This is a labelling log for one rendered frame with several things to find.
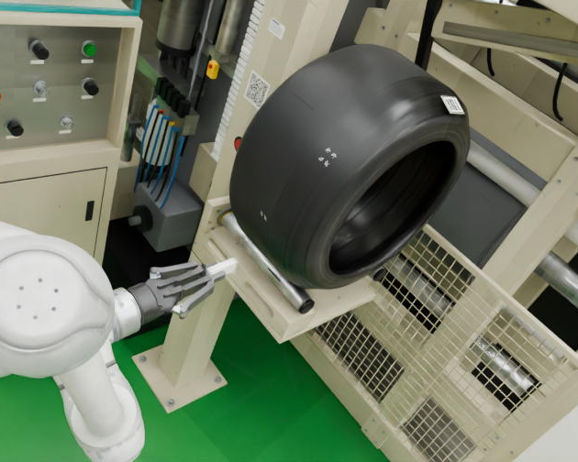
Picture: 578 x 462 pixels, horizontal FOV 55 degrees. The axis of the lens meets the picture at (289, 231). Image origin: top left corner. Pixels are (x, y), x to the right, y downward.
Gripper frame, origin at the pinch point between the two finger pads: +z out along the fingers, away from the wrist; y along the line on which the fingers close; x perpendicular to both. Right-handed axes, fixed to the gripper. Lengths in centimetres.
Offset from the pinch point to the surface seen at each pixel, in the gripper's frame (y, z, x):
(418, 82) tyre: -4, 38, -39
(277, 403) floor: 3, 45, 108
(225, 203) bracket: 23.5, 18.1, 8.1
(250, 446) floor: -6, 25, 105
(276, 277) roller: -0.6, 17.4, 11.7
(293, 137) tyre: 3.0, 14.1, -28.0
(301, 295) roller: -8.4, 18.7, 10.9
